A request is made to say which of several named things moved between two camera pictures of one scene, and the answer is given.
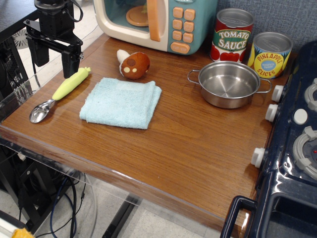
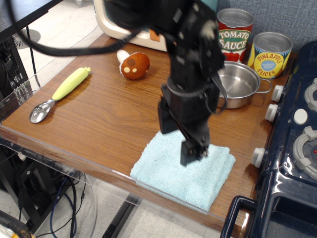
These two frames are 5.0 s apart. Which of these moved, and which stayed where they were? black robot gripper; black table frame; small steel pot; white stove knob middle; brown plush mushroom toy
Moved: black robot gripper
Stayed: white stove knob middle; brown plush mushroom toy; small steel pot; black table frame
